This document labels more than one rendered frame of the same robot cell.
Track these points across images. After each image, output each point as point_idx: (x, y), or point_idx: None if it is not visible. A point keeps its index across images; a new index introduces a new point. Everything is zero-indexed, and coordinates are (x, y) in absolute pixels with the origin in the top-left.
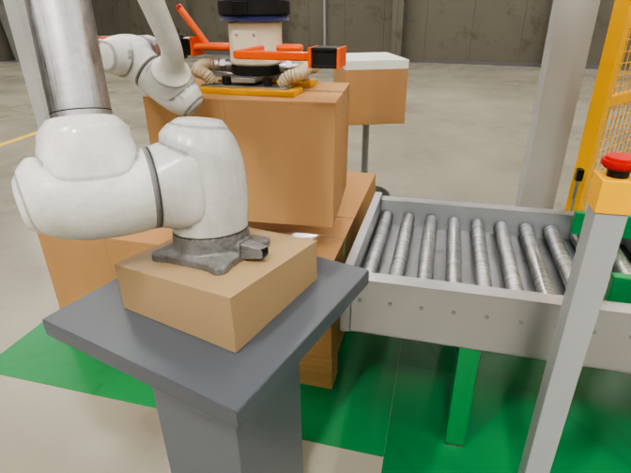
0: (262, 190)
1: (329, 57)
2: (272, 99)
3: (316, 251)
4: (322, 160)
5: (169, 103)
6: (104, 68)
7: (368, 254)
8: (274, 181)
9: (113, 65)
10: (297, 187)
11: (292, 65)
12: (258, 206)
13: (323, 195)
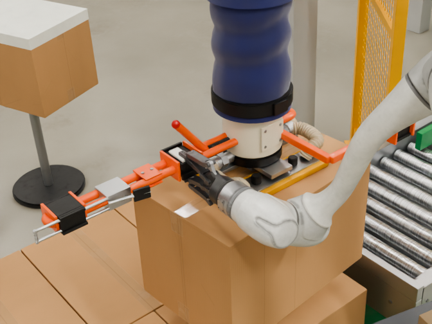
0: (318, 264)
1: (405, 128)
2: (330, 179)
3: (333, 286)
4: (360, 207)
5: (319, 240)
6: (284, 246)
7: None
8: (327, 249)
9: (295, 238)
10: (342, 242)
11: (288, 130)
12: (314, 281)
13: (358, 235)
